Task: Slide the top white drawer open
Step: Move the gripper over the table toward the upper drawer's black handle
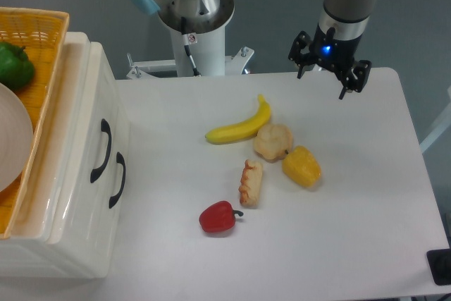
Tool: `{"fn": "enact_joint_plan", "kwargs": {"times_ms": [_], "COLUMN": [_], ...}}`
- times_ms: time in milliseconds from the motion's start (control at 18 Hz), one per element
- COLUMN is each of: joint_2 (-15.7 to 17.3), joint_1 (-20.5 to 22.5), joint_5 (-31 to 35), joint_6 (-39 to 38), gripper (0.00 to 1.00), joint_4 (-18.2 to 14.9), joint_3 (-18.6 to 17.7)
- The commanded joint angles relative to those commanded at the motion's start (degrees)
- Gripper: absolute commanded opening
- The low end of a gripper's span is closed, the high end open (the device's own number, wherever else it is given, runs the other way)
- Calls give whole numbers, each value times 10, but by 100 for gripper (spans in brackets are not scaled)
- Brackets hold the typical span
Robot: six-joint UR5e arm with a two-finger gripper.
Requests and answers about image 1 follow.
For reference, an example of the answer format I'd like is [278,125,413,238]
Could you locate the beige pastry bun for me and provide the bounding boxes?
[253,123,293,161]

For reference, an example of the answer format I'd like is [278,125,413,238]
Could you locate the black drawer handle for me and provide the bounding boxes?
[109,152,127,209]
[89,118,113,183]

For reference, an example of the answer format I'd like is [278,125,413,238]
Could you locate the green bell pepper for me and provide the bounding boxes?
[1,42,35,91]

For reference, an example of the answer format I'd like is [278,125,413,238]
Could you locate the red bell pepper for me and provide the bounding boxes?
[199,200,244,233]

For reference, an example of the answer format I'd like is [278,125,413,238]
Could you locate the yellow banana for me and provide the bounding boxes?
[205,94,271,145]

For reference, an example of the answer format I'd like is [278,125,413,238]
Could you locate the beige plate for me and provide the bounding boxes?
[0,84,33,191]

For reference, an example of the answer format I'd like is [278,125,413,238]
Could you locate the black device at table edge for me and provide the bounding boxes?
[426,249,451,285]

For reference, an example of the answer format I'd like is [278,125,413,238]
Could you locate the black top drawer handle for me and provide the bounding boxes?
[89,118,113,183]

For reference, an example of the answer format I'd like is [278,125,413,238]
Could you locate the white plastic drawer cabinet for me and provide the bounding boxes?
[1,32,130,278]

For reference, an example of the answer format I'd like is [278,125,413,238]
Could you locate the yellow bell pepper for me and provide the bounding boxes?
[282,146,321,189]

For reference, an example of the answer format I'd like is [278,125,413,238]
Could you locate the yellow woven basket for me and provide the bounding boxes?
[0,6,70,240]

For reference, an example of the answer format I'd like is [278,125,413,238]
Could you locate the toasted bread roll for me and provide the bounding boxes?
[238,159,264,207]

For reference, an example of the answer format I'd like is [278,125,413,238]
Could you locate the white drawer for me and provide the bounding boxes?
[47,42,130,278]

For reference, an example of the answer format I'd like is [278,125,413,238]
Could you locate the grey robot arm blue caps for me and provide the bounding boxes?
[130,0,377,93]

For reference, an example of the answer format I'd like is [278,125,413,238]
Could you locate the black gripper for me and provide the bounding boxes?
[288,27,372,99]

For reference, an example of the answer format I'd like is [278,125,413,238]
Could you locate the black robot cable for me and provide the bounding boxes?
[180,17,202,77]

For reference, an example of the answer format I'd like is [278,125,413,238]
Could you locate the black lower drawer handle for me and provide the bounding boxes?
[109,152,127,209]

